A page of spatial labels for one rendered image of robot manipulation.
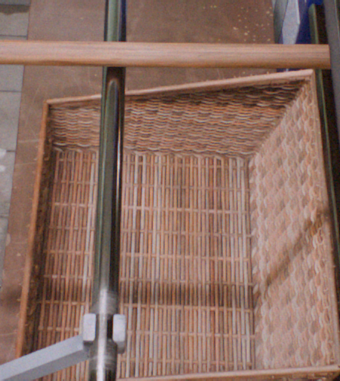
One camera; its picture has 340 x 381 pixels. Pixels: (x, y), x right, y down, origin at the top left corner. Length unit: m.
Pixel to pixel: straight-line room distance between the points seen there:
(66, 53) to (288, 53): 0.27
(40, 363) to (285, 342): 0.57
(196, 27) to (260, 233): 0.53
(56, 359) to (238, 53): 0.43
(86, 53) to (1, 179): 1.37
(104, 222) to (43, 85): 0.91
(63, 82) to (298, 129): 0.53
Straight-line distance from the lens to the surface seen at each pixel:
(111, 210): 1.11
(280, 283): 1.65
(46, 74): 2.00
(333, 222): 1.41
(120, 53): 1.21
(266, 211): 1.76
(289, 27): 1.93
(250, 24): 2.12
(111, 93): 1.21
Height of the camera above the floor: 2.12
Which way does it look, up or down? 57 degrees down
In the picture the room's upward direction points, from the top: 6 degrees clockwise
